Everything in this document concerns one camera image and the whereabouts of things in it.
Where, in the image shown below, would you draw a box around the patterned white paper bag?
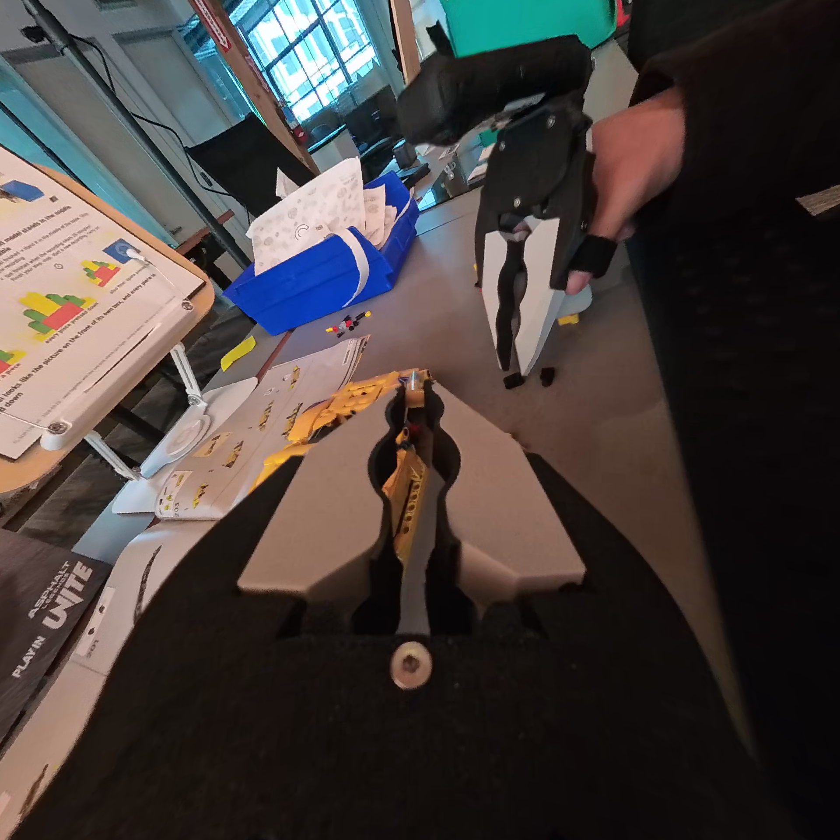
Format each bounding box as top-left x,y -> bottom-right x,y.
246,156 -> 416,308

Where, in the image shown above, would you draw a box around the dark toy car box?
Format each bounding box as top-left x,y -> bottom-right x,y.
0,528 -> 114,746

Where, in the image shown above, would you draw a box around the blue plastic bin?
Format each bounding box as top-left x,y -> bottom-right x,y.
223,172 -> 421,336

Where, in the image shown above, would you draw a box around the teal plastic bin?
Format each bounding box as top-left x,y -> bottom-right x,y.
438,0 -> 619,59

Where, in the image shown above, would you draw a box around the grey desk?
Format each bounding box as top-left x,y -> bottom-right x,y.
72,39 -> 756,756

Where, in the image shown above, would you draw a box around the person's right hand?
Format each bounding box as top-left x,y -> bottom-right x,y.
566,88 -> 688,298

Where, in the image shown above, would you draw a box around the white folding stand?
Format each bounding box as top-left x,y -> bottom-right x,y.
82,344 -> 258,516

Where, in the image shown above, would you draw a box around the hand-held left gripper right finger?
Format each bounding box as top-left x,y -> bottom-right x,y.
427,382 -> 586,606

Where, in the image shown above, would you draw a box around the person's right forearm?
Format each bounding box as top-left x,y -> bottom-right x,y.
626,0 -> 840,224

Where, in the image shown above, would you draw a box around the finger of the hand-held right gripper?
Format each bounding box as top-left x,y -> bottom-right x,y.
481,230 -> 526,373
514,218 -> 567,376

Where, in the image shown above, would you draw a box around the black metal pole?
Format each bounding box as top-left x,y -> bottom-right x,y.
20,0 -> 253,266

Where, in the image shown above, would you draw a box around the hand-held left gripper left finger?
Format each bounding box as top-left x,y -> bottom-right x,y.
238,387 -> 404,601

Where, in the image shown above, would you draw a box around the wooden instruction board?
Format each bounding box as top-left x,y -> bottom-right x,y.
0,144 -> 215,496

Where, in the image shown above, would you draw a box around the yellow brick toy car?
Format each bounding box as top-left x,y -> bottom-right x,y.
248,369 -> 435,572

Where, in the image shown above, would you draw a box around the open instruction booklet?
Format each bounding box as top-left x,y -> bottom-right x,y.
0,335 -> 373,821

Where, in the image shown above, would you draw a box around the yellow and black loose bricks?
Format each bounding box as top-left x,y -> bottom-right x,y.
472,262 -> 583,391

